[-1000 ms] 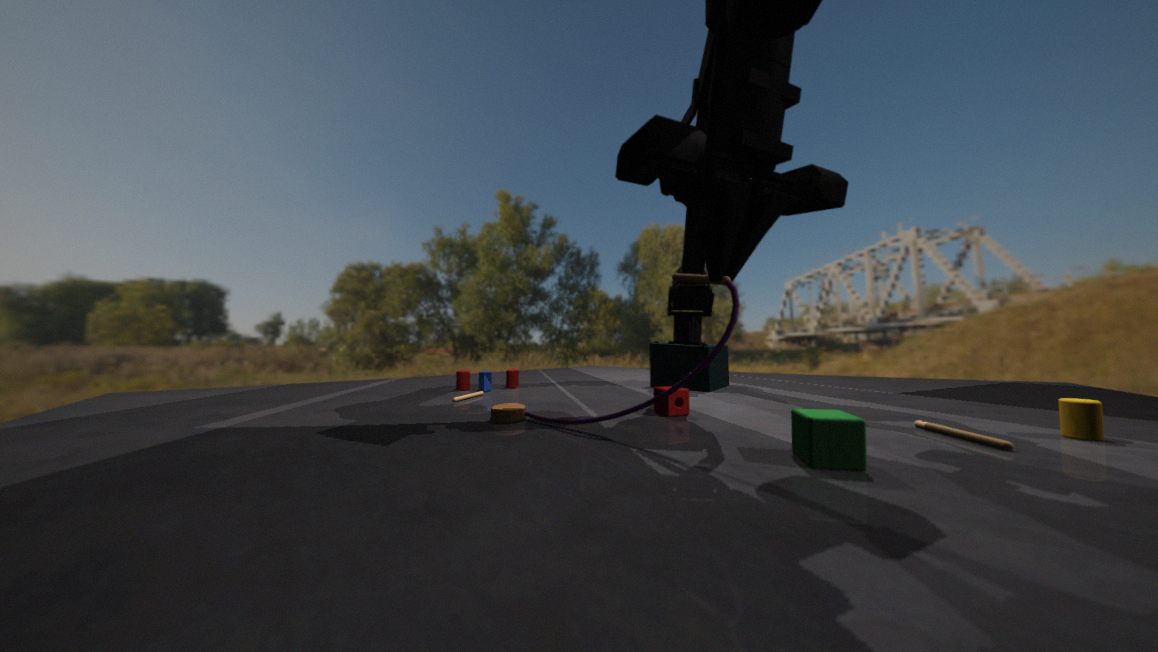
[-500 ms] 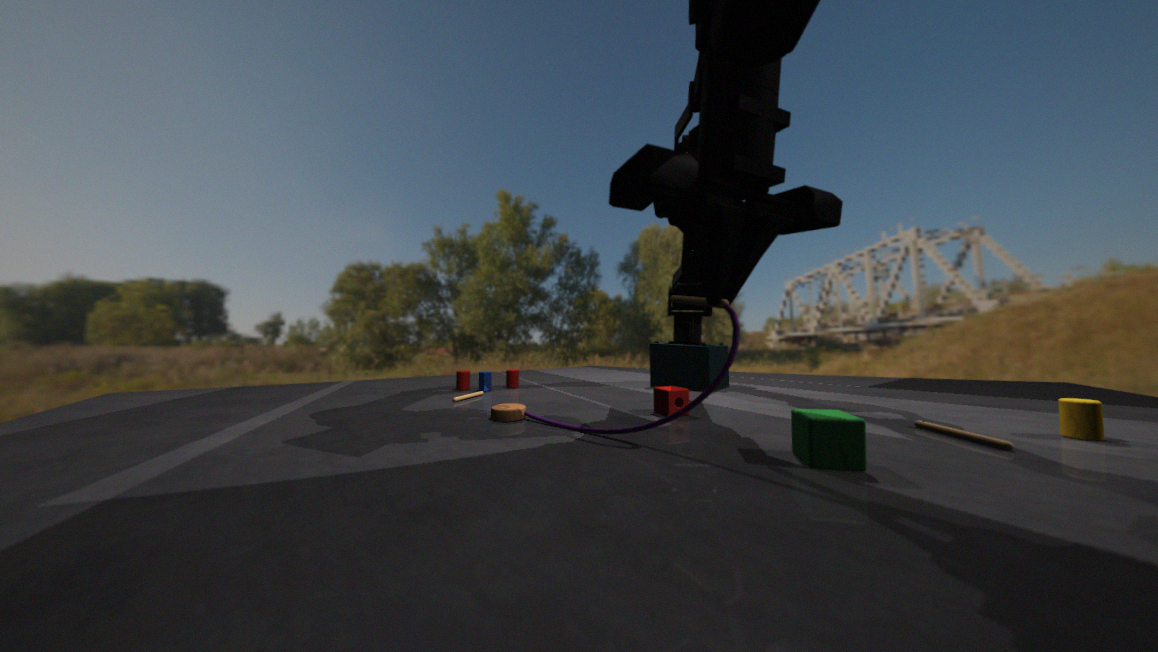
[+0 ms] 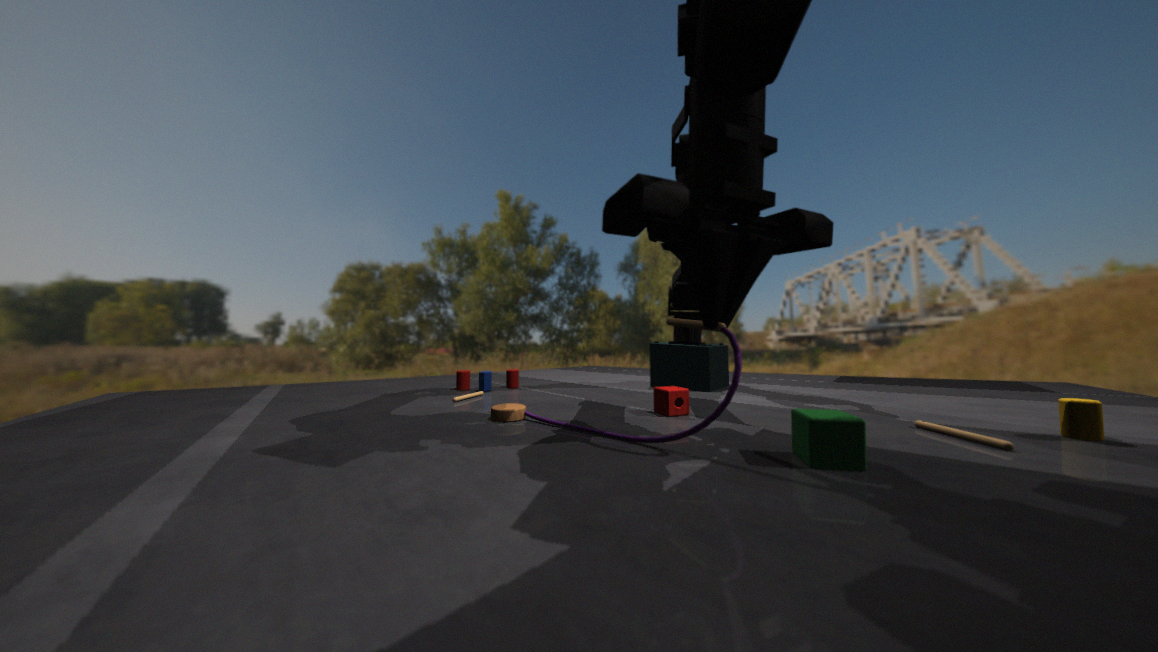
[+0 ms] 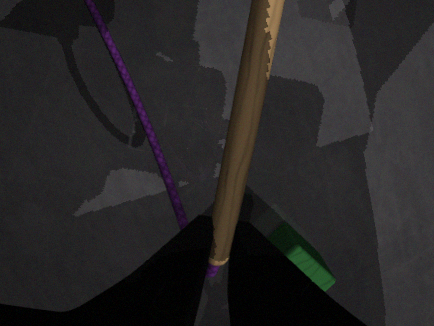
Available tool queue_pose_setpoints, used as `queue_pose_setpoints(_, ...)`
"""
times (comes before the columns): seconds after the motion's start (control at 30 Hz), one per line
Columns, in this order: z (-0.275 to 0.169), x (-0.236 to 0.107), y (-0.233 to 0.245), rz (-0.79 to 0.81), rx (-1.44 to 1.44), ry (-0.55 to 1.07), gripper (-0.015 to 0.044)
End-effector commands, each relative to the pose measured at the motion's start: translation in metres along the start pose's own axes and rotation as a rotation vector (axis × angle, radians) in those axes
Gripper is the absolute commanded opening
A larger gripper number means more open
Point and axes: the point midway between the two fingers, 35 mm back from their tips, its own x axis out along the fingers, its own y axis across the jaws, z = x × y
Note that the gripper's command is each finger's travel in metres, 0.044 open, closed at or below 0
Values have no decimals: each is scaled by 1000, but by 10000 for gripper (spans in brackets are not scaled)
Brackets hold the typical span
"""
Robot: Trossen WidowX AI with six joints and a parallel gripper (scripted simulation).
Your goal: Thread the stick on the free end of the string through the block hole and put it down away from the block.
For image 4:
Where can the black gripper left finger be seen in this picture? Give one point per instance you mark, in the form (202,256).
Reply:
(164,291)

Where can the green block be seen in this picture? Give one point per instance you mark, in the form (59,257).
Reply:
(299,252)

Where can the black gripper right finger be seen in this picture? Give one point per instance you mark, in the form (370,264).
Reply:
(266,289)

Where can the wooden stick with purple cord end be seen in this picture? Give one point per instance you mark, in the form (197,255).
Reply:
(248,100)

